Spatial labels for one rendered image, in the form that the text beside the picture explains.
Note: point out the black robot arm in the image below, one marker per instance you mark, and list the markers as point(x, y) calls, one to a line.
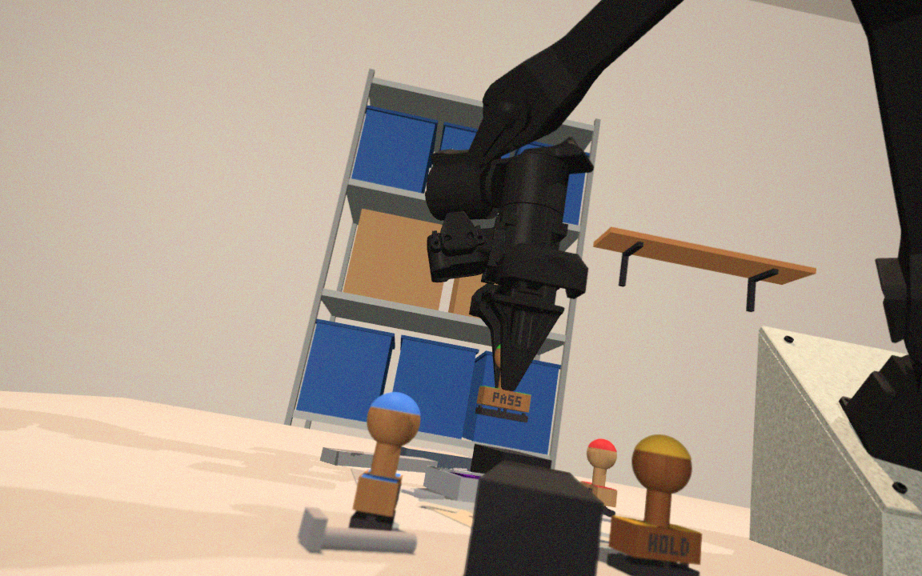
point(538, 95)

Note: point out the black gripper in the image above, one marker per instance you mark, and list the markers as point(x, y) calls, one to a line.
point(520, 311)

